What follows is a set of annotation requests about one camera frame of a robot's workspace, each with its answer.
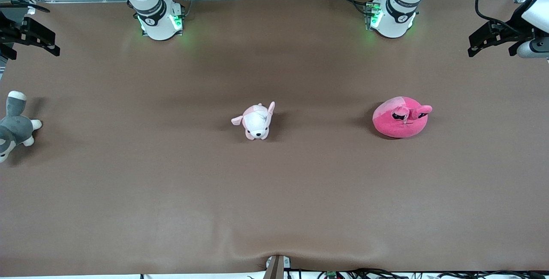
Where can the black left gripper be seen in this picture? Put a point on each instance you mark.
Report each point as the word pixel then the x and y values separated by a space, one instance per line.
pixel 511 29

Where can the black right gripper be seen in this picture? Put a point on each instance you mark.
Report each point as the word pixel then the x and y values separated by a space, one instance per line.
pixel 9 33

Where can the round hot pink plush toy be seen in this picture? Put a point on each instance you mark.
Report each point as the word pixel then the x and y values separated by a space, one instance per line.
pixel 399 124

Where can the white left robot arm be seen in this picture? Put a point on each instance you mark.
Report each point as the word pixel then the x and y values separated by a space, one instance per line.
pixel 392 22

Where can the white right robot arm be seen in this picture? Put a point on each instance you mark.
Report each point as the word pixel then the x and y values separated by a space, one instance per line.
pixel 158 26

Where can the grey white husky plush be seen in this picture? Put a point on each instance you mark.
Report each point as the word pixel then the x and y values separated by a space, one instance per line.
pixel 17 129

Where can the pale pink white puppy plush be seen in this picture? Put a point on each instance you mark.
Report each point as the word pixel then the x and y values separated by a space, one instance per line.
pixel 256 122

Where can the brown table cover mat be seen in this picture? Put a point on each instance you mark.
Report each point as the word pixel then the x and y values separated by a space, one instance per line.
pixel 274 193

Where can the small green connector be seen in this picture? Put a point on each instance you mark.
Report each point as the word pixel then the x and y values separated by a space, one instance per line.
pixel 331 274

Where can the brown camera mount bracket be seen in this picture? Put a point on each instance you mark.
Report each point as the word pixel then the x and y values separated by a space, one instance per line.
pixel 276 268

